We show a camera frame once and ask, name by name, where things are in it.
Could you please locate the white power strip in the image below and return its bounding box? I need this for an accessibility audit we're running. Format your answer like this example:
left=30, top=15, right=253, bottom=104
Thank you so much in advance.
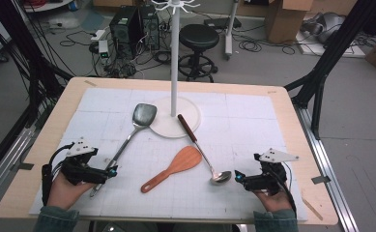
left=90, top=29, right=106, bottom=43

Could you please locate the white floor stand pole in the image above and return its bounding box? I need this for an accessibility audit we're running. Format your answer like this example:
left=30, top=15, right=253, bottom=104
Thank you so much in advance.
left=223, top=0, right=240, bottom=61

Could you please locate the white round table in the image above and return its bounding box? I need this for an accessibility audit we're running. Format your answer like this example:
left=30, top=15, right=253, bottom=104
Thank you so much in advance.
left=22, top=0, right=74, bottom=14

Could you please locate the flat black device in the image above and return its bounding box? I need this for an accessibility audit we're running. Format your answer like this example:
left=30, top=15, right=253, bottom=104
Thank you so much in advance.
left=203, top=16, right=243, bottom=30

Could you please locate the white utensil rack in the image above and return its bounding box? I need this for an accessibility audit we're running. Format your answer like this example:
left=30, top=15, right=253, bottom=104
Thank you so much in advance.
left=148, top=0, right=202, bottom=139

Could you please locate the person's right hand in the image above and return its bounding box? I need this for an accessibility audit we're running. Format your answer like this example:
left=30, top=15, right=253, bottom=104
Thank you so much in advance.
left=254, top=188, right=295, bottom=214

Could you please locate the white grid mat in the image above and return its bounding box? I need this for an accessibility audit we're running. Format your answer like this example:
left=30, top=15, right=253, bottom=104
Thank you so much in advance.
left=29, top=87, right=308, bottom=222

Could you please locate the left hand-held gripper cable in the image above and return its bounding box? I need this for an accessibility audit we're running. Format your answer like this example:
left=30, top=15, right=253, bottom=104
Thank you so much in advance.
left=41, top=143, right=75, bottom=207

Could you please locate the grey floor appliance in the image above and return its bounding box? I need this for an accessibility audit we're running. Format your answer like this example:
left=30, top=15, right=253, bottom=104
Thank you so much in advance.
left=300, top=12, right=346, bottom=44

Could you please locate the hand-held gripper cable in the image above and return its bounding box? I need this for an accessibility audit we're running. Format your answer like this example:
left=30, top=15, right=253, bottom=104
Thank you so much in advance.
left=41, top=143, right=75, bottom=207
left=271, top=162, right=299, bottom=218

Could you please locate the large black computer tower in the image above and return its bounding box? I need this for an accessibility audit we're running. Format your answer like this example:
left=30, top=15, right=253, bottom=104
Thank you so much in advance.
left=108, top=5, right=145, bottom=59

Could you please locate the aluminium rail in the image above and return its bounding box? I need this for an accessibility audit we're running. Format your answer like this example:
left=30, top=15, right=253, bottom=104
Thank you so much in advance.
left=293, top=104, right=361, bottom=232
left=0, top=127, right=37, bottom=211

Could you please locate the metal spatula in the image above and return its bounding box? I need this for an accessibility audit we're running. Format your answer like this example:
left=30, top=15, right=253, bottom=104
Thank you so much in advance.
left=89, top=102, right=159, bottom=198

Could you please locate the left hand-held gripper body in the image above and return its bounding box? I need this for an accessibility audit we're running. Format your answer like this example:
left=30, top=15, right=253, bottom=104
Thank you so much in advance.
left=59, top=136, right=111, bottom=187

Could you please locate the metal ladle brown handle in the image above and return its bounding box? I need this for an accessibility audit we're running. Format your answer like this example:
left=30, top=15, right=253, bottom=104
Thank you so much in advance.
left=177, top=113, right=233, bottom=187

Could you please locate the slim black computer tower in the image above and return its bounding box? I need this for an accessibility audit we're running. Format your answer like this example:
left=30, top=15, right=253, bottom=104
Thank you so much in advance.
left=138, top=4, right=160, bottom=51

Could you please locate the large open cardboard box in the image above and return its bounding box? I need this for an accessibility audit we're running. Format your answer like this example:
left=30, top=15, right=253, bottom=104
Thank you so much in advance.
left=264, top=0, right=315, bottom=44

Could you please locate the black round stool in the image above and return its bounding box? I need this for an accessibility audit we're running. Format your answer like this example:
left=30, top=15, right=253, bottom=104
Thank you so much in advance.
left=178, top=23, right=220, bottom=83

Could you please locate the white box green display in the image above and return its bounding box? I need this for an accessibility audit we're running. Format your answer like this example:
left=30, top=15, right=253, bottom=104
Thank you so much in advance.
left=98, top=39, right=111, bottom=66

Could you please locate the person's left hand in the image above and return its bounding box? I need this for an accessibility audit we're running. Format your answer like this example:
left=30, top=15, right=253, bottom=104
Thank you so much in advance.
left=46, top=171, right=95, bottom=212

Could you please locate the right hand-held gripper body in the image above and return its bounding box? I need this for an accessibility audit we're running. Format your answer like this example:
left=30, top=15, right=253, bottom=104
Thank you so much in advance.
left=242, top=147, right=301, bottom=196

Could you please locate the wooden rice paddle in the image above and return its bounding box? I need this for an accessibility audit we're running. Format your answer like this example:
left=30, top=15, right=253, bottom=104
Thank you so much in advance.
left=140, top=145, right=203, bottom=194

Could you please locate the right hand-held gripper cable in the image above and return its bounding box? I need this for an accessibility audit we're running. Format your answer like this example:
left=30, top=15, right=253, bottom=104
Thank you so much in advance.
left=271, top=162, right=299, bottom=218

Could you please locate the black metal frame with cables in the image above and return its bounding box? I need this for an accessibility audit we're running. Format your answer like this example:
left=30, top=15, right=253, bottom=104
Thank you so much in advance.
left=0, top=0, right=75, bottom=129

